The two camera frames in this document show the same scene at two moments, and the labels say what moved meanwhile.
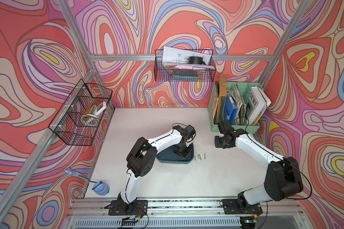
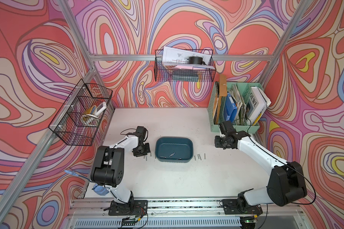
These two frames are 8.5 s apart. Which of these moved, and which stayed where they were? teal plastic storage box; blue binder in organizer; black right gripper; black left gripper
Moved: black left gripper
Stayed: black right gripper; teal plastic storage box; blue binder in organizer
